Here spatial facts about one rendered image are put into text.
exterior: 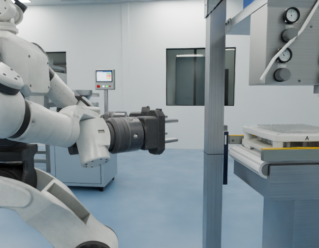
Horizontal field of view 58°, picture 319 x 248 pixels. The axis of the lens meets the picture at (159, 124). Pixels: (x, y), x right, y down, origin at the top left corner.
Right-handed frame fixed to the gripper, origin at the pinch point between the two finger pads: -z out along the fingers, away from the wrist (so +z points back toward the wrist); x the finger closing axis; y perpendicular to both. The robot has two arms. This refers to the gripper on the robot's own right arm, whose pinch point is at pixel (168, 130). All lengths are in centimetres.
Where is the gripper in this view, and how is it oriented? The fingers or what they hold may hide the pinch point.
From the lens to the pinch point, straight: 80.2
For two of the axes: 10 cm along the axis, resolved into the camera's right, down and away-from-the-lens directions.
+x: 0.0, 10.0, 0.9
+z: -8.0, 0.6, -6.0
